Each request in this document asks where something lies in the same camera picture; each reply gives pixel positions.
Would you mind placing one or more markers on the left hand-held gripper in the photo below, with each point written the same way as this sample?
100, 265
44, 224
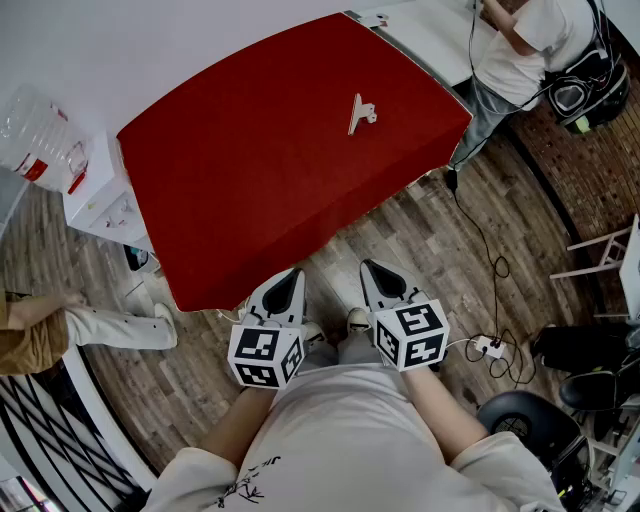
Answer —
255, 345

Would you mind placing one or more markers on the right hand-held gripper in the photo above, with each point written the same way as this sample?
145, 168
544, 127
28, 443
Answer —
415, 335

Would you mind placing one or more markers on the large metal binder clip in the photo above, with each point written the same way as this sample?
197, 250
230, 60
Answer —
357, 112

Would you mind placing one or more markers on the person's left forearm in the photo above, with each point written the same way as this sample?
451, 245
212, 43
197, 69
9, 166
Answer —
235, 430

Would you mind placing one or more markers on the person's right forearm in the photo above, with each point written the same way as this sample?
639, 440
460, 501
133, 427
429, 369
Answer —
440, 415

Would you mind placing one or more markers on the person's right shoe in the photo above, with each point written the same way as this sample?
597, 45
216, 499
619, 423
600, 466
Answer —
357, 320

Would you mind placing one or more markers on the person's shoe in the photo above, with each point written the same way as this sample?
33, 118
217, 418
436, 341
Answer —
314, 332
357, 320

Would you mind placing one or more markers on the person's left shoe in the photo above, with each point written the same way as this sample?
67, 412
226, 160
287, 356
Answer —
314, 332

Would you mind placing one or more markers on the person's grey trousers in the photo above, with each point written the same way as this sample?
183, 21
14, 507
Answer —
350, 350

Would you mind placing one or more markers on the white power strip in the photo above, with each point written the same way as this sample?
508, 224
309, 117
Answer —
487, 346

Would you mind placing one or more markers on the red table cover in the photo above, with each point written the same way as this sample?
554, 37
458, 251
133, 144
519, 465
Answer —
250, 175

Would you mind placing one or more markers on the white grey device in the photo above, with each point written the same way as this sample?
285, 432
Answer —
140, 259

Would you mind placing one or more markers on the person's white t-shirt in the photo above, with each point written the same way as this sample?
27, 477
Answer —
350, 440

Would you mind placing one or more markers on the black office chair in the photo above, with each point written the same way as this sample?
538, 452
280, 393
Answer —
525, 410

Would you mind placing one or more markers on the white cabinet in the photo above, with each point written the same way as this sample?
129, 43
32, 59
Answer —
105, 200

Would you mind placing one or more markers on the white wooden stool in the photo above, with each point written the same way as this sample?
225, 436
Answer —
595, 255

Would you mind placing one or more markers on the white desk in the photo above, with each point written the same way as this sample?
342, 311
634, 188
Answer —
632, 270

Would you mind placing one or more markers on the white table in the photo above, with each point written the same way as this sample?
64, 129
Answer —
440, 35

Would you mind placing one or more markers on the black metal railing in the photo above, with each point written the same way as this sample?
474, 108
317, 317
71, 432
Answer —
55, 450

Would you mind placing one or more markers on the white packet with red label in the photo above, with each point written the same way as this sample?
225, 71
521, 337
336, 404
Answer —
374, 20

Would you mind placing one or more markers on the black backpack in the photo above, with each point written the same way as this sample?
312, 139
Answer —
600, 100

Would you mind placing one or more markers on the clear plastic water bottle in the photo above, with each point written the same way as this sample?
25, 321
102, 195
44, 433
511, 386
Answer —
40, 135

